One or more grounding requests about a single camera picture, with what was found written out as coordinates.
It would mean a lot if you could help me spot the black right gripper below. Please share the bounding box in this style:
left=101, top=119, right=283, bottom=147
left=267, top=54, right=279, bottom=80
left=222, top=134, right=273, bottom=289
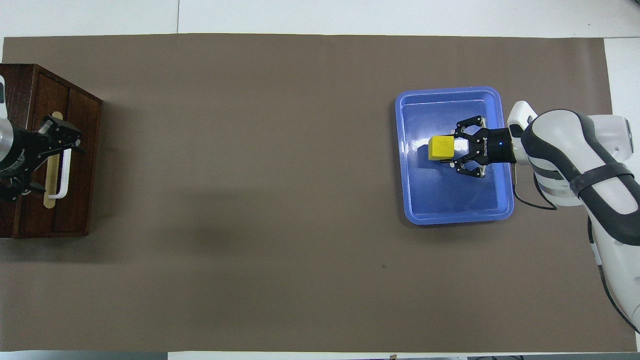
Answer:
left=440, top=114, right=516, bottom=179

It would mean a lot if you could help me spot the yellow cube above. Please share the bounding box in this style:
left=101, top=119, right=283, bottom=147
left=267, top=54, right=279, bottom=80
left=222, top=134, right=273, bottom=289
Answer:
left=428, top=134, right=456, bottom=162

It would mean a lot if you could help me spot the blue plastic tray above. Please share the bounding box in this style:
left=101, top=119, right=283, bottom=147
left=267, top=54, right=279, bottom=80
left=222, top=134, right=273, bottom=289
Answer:
left=394, top=86, right=515, bottom=226

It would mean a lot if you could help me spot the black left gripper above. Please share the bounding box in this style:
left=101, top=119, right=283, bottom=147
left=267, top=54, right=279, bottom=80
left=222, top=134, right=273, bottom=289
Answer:
left=0, top=114, right=86, bottom=202

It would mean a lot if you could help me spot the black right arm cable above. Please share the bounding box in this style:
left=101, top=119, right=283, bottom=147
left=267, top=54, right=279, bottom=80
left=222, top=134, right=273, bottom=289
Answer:
left=510, top=164, right=559, bottom=211

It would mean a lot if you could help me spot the brown table mat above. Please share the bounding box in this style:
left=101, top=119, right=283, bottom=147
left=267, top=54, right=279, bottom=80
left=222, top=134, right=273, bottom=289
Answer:
left=0, top=33, right=638, bottom=353

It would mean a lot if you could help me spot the dark wooden cabinet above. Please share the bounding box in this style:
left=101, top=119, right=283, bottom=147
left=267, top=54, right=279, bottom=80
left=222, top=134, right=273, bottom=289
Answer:
left=0, top=63, right=104, bottom=240

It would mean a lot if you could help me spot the wooden drawer with white handle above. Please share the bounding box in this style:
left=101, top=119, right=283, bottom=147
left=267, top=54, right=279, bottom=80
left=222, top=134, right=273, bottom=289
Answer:
left=22, top=72, right=75, bottom=236

